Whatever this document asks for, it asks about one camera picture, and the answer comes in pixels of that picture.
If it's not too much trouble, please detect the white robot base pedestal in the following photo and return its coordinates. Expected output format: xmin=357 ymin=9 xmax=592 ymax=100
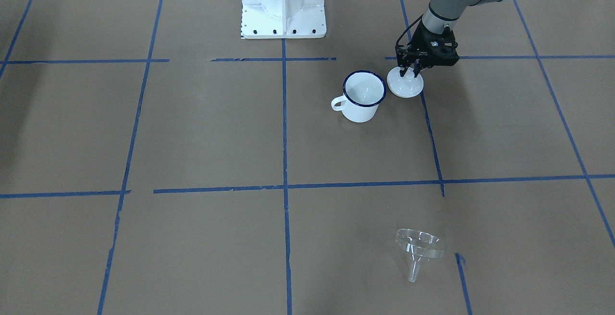
xmin=240 ymin=0 xmax=327 ymax=39

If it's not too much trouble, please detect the brown paper table cover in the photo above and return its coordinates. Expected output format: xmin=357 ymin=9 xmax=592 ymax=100
xmin=1 ymin=0 xmax=614 ymax=315

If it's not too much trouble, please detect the white enamel mug lid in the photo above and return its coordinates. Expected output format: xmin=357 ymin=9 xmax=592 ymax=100
xmin=386 ymin=66 xmax=424 ymax=98

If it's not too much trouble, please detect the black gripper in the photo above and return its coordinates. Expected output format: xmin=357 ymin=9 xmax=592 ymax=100
xmin=395 ymin=19 xmax=460 ymax=77

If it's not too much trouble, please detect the white enamel mug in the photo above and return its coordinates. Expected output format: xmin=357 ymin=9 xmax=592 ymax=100
xmin=330 ymin=70 xmax=387 ymax=123

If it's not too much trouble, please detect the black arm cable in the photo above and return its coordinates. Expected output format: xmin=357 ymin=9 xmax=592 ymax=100
xmin=396 ymin=15 xmax=423 ymax=51

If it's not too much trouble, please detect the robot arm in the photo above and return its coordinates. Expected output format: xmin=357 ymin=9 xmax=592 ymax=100
xmin=395 ymin=0 xmax=504 ymax=77

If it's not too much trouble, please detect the clear glass funnel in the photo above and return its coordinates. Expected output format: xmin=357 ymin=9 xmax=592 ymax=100
xmin=395 ymin=228 xmax=447 ymax=283

